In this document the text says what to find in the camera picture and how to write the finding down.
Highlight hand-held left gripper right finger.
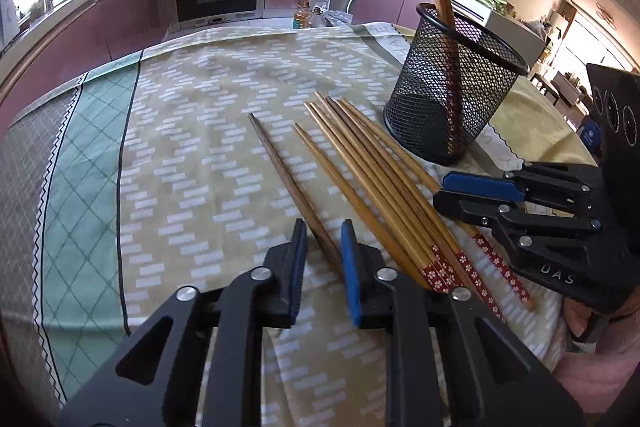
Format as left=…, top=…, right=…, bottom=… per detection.
left=340, top=219, right=586, bottom=427

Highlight person's right hand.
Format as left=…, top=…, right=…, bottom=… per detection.
left=564, top=297, right=598, bottom=353

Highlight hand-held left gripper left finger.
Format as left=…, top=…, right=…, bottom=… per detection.
left=59, top=218, right=308, bottom=427

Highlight patterned tablecloth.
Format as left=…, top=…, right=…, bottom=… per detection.
left=0, top=22, right=601, bottom=427

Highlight bamboo chopstick red floral end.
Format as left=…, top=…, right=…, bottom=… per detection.
left=413, top=0, right=471, bottom=158

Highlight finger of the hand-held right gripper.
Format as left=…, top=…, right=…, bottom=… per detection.
left=432, top=189, right=623, bottom=258
left=442, top=162, right=604, bottom=211

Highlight dark brown wooden chopstick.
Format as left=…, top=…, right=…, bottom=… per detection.
left=248, top=113, right=346, bottom=280

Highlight chopsticks in holder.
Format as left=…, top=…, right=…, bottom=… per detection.
left=410, top=0, right=463, bottom=158

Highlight black mesh utensil holder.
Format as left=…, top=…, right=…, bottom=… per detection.
left=384, top=3, right=530, bottom=166

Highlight person's right forearm pink sleeve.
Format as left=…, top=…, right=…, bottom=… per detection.
left=552, top=287, right=640, bottom=427

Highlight bunch of light bamboo chopsticks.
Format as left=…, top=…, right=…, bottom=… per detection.
left=292, top=91, right=536, bottom=323

